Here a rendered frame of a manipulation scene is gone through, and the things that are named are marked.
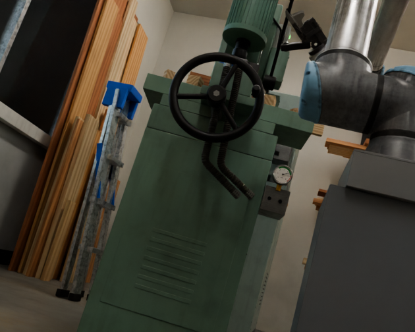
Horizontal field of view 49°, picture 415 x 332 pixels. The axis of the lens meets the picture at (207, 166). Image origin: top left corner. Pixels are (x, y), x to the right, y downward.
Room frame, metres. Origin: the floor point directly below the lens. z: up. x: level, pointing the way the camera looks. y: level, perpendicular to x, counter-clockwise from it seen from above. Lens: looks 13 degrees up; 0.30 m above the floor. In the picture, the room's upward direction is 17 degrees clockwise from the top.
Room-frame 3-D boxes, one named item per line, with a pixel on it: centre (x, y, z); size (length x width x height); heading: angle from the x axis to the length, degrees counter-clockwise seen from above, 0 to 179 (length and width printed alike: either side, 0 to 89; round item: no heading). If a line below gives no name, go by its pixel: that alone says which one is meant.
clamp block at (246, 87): (1.44, 0.00, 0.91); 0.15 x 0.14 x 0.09; 85
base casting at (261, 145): (1.75, -0.01, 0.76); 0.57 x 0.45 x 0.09; 175
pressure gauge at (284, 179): (1.40, -0.24, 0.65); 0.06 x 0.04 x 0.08; 85
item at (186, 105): (1.57, 0.01, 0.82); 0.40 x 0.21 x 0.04; 85
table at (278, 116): (1.52, -0.01, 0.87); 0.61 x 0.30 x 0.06; 85
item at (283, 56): (1.83, -0.16, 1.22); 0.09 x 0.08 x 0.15; 175
